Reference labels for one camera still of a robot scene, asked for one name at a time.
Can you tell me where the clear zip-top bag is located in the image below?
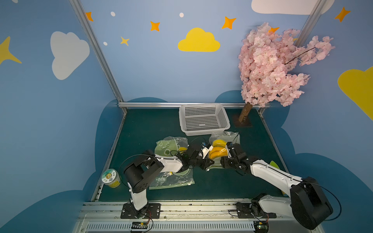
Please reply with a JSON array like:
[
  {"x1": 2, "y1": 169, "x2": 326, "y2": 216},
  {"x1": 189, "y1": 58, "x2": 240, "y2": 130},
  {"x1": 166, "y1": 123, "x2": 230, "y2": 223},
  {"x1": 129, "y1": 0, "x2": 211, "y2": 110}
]
[{"x1": 207, "y1": 131, "x2": 241, "y2": 171}]

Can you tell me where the yellow banana bunch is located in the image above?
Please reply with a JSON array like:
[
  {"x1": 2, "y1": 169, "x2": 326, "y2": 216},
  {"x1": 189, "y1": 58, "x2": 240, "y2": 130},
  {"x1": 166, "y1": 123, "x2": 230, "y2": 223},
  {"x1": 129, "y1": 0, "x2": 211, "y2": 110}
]
[
  {"x1": 208, "y1": 139, "x2": 228, "y2": 160},
  {"x1": 179, "y1": 147, "x2": 187, "y2": 153}
]

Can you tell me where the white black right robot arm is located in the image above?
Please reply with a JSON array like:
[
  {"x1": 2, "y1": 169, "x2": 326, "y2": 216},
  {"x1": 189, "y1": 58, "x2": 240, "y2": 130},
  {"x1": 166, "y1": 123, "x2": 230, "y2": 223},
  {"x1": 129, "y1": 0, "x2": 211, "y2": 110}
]
[{"x1": 221, "y1": 142, "x2": 333, "y2": 230}]

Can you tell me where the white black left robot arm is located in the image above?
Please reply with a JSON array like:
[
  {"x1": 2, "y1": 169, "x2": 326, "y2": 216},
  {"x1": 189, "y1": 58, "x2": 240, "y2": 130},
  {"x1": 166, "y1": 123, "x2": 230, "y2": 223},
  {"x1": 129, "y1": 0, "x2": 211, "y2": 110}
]
[{"x1": 123, "y1": 143, "x2": 214, "y2": 211}]

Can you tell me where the green printed zip-top bag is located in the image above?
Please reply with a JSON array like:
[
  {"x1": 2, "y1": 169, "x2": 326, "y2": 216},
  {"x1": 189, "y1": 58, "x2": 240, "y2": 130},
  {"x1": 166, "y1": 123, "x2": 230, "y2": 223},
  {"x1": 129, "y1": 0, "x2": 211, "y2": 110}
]
[{"x1": 149, "y1": 136, "x2": 195, "y2": 190}]

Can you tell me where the white perforated plastic basket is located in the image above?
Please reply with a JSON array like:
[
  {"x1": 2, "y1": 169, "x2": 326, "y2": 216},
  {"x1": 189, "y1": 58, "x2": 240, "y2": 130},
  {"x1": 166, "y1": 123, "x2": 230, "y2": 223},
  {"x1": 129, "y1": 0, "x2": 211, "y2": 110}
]
[{"x1": 179, "y1": 103, "x2": 230, "y2": 136}]

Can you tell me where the right circuit board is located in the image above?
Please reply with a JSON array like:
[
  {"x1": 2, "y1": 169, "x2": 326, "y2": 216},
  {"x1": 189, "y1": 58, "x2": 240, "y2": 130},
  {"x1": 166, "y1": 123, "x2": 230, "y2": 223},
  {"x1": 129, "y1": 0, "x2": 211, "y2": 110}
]
[{"x1": 254, "y1": 221, "x2": 269, "y2": 233}]

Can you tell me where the circuit board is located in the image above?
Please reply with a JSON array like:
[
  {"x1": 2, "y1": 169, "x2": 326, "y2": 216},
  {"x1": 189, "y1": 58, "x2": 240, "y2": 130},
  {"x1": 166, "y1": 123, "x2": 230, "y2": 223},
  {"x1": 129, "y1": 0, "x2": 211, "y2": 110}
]
[
  {"x1": 130, "y1": 221, "x2": 149, "y2": 233},
  {"x1": 254, "y1": 221, "x2": 269, "y2": 233}
]

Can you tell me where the left circuit board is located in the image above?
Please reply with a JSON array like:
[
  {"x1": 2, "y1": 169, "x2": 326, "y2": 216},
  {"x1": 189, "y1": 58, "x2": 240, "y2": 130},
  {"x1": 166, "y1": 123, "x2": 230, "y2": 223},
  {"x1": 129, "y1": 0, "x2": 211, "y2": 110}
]
[{"x1": 130, "y1": 221, "x2": 149, "y2": 233}]

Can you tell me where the artificial pink blossom tree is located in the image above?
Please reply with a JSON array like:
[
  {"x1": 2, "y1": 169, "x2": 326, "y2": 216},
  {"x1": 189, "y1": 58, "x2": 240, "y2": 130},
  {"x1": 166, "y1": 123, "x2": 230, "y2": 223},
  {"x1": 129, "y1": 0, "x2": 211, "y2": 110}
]
[{"x1": 238, "y1": 22, "x2": 335, "y2": 123}]

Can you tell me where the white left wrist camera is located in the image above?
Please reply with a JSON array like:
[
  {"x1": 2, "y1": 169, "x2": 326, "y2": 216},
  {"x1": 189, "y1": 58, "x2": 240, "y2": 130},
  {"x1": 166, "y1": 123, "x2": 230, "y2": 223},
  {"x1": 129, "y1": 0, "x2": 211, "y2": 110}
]
[{"x1": 200, "y1": 143, "x2": 213, "y2": 159}]

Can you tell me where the green toy shovel yellow handle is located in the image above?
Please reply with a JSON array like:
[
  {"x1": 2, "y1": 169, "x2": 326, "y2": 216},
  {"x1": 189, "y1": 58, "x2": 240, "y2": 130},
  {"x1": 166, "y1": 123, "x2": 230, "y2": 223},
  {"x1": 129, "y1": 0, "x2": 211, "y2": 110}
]
[{"x1": 270, "y1": 161, "x2": 280, "y2": 170}]

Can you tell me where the dark square tree base plate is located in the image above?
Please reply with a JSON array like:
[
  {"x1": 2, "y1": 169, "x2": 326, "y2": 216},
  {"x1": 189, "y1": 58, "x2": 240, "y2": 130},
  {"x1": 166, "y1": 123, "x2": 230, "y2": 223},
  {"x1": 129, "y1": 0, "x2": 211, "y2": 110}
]
[{"x1": 232, "y1": 114, "x2": 252, "y2": 128}]

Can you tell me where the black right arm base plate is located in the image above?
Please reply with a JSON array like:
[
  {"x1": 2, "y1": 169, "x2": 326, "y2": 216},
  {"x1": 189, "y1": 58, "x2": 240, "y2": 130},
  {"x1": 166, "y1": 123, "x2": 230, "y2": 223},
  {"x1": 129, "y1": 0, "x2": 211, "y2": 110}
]
[{"x1": 235, "y1": 202, "x2": 277, "y2": 219}]

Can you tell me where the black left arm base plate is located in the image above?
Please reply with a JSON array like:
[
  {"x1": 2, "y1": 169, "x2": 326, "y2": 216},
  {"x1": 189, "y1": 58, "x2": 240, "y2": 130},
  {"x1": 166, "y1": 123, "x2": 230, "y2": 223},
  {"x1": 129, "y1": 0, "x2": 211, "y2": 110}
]
[{"x1": 120, "y1": 203, "x2": 161, "y2": 219}]

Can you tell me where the aluminium back frame rail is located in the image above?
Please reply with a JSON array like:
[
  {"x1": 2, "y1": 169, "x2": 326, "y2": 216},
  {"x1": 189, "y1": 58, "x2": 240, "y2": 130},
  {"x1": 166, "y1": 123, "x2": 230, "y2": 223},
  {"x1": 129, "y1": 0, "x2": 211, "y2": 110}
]
[{"x1": 118, "y1": 101, "x2": 270, "y2": 110}]

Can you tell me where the aluminium frame rail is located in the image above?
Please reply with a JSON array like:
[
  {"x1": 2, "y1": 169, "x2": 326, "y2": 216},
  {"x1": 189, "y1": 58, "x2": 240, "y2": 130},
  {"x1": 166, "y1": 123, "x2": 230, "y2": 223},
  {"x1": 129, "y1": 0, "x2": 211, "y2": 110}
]
[
  {"x1": 84, "y1": 105, "x2": 127, "y2": 202},
  {"x1": 118, "y1": 101, "x2": 270, "y2": 110}
]

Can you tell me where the aluminium left frame rail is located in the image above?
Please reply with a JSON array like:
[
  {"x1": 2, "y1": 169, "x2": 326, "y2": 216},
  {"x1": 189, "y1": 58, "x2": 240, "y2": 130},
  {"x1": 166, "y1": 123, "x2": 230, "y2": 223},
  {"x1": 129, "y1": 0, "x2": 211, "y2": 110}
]
[{"x1": 84, "y1": 105, "x2": 127, "y2": 202}]

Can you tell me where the aluminium front rail bed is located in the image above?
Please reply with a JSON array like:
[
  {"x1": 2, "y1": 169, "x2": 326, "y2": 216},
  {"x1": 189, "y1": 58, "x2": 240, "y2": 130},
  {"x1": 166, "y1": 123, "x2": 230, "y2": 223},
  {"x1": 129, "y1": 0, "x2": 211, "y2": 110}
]
[{"x1": 71, "y1": 198, "x2": 325, "y2": 233}]

